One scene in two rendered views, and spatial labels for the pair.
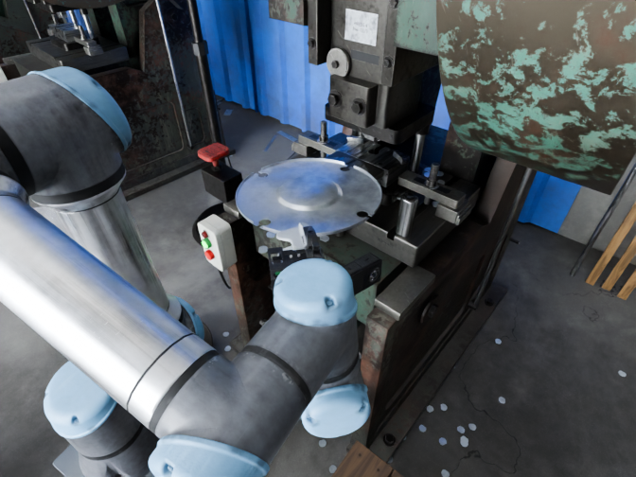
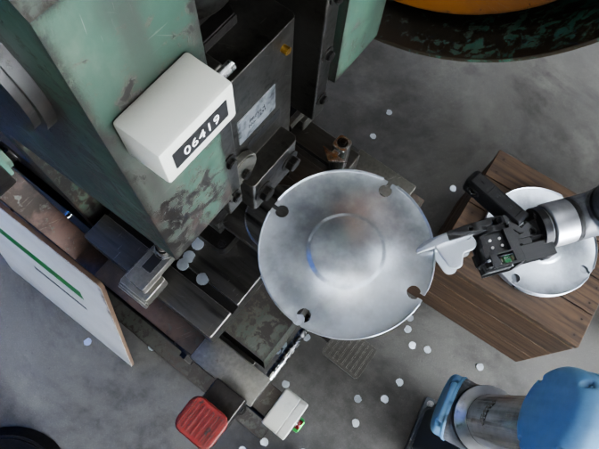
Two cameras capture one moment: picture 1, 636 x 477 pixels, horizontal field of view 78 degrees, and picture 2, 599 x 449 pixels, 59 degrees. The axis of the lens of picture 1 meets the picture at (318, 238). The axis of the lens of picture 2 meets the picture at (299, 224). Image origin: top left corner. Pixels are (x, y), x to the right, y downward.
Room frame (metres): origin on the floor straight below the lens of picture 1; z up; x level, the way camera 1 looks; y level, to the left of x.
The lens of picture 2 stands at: (0.79, 0.27, 1.62)
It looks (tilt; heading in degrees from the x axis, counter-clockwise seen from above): 70 degrees down; 259
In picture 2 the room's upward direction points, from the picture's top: 7 degrees clockwise
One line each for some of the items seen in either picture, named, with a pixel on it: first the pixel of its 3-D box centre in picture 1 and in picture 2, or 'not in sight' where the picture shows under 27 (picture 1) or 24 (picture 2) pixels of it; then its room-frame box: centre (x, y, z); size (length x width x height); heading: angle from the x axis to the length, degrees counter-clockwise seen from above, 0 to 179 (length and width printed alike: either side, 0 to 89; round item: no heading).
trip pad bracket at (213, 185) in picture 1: (226, 198); (217, 412); (0.89, 0.25, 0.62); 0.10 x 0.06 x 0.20; 48
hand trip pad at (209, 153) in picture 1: (215, 162); (203, 422); (0.90, 0.26, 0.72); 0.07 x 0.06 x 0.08; 138
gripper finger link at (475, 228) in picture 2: (311, 247); (472, 231); (0.46, 0.01, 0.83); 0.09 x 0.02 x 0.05; 10
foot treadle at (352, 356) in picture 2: not in sight; (281, 300); (0.75, -0.04, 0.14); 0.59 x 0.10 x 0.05; 138
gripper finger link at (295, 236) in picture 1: (293, 235); (448, 252); (0.50, 0.04, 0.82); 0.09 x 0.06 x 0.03; 10
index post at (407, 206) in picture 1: (406, 214); (340, 153); (0.64, -0.18, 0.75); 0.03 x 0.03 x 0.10; 48
